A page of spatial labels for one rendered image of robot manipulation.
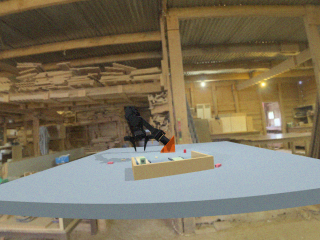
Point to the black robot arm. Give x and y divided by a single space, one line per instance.
133 117

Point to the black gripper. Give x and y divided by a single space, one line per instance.
147 137

